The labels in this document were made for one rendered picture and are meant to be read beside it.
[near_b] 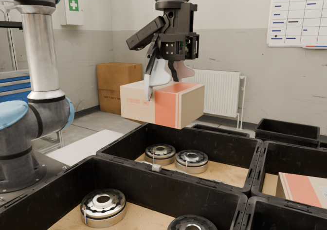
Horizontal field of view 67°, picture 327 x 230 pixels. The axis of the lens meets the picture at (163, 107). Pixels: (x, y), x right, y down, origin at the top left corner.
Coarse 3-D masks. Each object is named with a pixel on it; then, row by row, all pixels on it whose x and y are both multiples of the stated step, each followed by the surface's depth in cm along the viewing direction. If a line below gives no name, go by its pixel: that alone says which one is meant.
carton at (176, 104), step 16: (128, 96) 57; (144, 96) 55; (160, 96) 52; (176, 96) 50; (192, 96) 54; (128, 112) 58; (144, 112) 56; (160, 112) 53; (176, 112) 51; (192, 112) 55
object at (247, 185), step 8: (136, 128) 84; (184, 128) 84; (192, 128) 84; (128, 136) 79; (224, 136) 79; (232, 136) 78; (240, 136) 77; (112, 144) 72; (96, 152) 67; (256, 152) 70; (120, 160) 62; (128, 160) 62; (256, 160) 62; (184, 176) 55; (192, 176) 55; (248, 176) 55; (216, 184) 52; (224, 184) 52; (248, 184) 52; (248, 192) 50
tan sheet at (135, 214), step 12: (132, 204) 62; (72, 216) 57; (132, 216) 57; (144, 216) 57; (156, 216) 57; (168, 216) 57; (60, 228) 54; (72, 228) 54; (84, 228) 54; (96, 228) 54; (108, 228) 54; (120, 228) 54; (132, 228) 54; (144, 228) 54; (156, 228) 54
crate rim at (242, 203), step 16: (80, 160) 62; (112, 160) 63; (64, 176) 56; (160, 176) 56; (176, 176) 55; (32, 192) 50; (224, 192) 50; (240, 192) 50; (0, 208) 45; (240, 208) 45; (240, 224) 41
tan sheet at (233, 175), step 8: (136, 160) 83; (144, 160) 83; (208, 160) 83; (168, 168) 78; (176, 168) 78; (208, 168) 78; (216, 168) 78; (224, 168) 78; (232, 168) 78; (240, 168) 78; (200, 176) 74; (208, 176) 74; (216, 176) 74; (224, 176) 74; (232, 176) 74; (240, 176) 74; (232, 184) 70; (240, 184) 70
